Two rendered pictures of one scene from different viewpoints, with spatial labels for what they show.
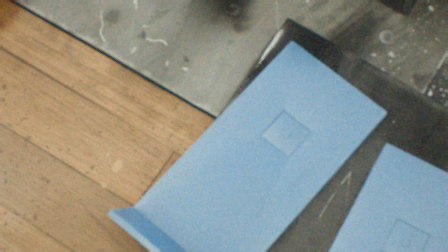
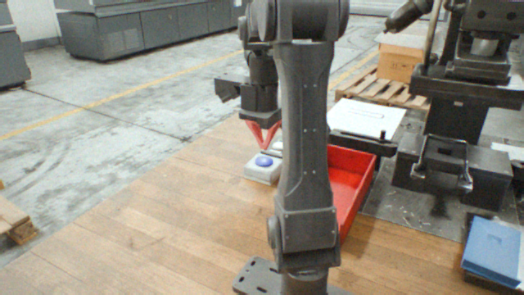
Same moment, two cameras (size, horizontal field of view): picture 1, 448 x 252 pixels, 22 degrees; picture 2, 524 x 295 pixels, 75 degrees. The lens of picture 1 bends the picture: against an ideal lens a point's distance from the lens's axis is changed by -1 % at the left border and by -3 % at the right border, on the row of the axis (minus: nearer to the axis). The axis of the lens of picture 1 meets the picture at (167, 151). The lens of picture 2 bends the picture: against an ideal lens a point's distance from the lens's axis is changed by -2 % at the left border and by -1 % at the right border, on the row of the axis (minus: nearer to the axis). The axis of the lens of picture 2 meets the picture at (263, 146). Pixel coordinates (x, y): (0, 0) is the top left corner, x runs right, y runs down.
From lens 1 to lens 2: 44 cm
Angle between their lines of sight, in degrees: 38
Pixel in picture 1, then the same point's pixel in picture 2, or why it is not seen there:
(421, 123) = not seen: outside the picture
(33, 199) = (416, 270)
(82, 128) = (419, 248)
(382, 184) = not seen: outside the picture
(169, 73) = (436, 232)
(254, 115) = (480, 234)
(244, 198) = (496, 257)
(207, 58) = (444, 227)
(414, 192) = not seen: outside the picture
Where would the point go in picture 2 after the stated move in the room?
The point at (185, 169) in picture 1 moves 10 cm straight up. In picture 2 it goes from (470, 251) to (490, 199)
